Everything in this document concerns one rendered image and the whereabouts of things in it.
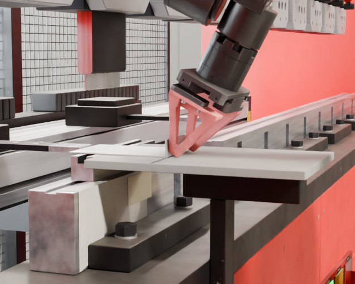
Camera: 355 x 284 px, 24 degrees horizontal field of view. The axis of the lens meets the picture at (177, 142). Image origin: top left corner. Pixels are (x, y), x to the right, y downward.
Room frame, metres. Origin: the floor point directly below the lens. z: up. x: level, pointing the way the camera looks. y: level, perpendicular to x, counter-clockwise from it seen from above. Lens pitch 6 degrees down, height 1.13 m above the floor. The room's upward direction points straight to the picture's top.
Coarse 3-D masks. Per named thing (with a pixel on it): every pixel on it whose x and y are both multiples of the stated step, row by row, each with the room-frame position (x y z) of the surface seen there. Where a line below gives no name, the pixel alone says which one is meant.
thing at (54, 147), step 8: (0, 128) 1.14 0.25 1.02; (8, 128) 1.16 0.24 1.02; (0, 136) 1.14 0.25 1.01; (8, 136) 1.16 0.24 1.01; (0, 144) 1.08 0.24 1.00; (8, 144) 1.08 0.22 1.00; (16, 144) 1.08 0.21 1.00; (24, 144) 1.07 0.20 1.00; (32, 144) 1.07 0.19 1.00; (40, 144) 1.07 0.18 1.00; (48, 144) 1.07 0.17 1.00; (56, 144) 1.07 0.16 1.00; (64, 144) 1.07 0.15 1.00; (72, 144) 1.07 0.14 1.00; (80, 144) 1.07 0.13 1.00; (88, 144) 1.07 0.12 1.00; (0, 152) 1.15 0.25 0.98; (64, 152) 1.05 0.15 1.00
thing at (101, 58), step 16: (80, 16) 1.00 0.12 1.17; (96, 16) 1.01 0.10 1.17; (112, 16) 1.05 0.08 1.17; (80, 32) 1.00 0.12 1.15; (96, 32) 1.01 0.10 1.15; (112, 32) 1.05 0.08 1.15; (80, 48) 1.00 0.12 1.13; (96, 48) 1.01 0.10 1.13; (112, 48) 1.05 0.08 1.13; (80, 64) 1.00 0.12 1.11; (96, 64) 1.01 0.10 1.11; (112, 64) 1.05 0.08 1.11; (96, 80) 1.03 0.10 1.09; (112, 80) 1.07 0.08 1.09
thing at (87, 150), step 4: (100, 144) 1.10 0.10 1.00; (84, 148) 1.05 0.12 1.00; (88, 148) 1.05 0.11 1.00; (92, 148) 1.05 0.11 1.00; (96, 148) 1.05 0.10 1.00; (100, 148) 1.05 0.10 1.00; (104, 148) 1.05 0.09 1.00; (72, 152) 1.02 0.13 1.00; (76, 152) 1.02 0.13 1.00; (80, 152) 1.01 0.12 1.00; (84, 152) 1.01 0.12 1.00; (88, 152) 1.01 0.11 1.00
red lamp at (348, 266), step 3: (351, 258) 1.15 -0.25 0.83; (348, 261) 1.13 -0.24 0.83; (351, 261) 1.14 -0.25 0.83; (345, 264) 1.11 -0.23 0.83; (348, 264) 1.13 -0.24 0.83; (351, 264) 1.15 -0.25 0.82; (345, 267) 1.11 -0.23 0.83; (348, 267) 1.13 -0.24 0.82; (351, 267) 1.15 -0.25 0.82; (345, 270) 1.11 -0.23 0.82; (348, 270) 1.13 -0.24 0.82; (351, 270) 1.15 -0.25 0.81; (345, 273) 1.11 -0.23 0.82; (348, 273) 1.13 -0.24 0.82; (351, 273) 1.15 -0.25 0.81; (345, 276) 1.11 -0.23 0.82; (348, 276) 1.13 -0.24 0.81; (351, 276) 1.15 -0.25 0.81; (345, 279) 1.11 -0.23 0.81; (348, 279) 1.13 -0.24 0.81; (351, 279) 1.15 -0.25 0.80; (345, 282) 1.11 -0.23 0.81; (348, 282) 1.13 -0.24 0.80
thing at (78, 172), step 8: (120, 144) 1.11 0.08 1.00; (128, 144) 1.14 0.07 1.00; (72, 160) 0.99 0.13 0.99; (80, 160) 1.00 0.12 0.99; (72, 168) 0.99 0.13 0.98; (80, 168) 0.99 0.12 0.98; (88, 168) 0.99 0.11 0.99; (72, 176) 0.99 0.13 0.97; (80, 176) 0.99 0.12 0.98; (88, 176) 0.99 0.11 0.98
